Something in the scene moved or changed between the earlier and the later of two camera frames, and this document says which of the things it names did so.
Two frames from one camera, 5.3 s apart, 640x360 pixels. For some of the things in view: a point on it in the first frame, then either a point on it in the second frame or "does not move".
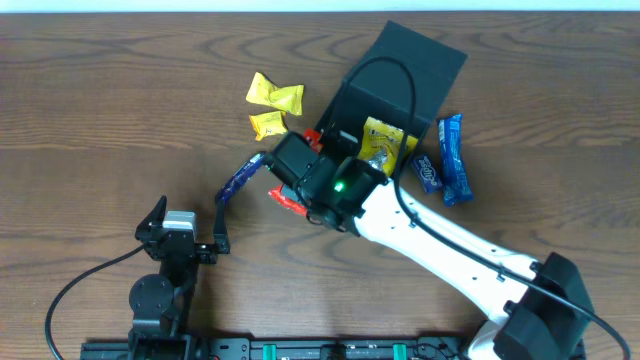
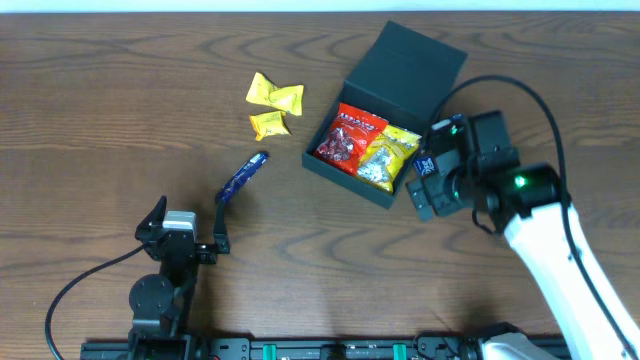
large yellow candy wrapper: (285, 98) does not move
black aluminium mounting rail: (303, 349) does not move
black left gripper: (205, 248) does not move
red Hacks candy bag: (313, 139) -> (349, 134)
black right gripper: (308, 206) -> (435, 185)
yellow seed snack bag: (382, 144) does not move
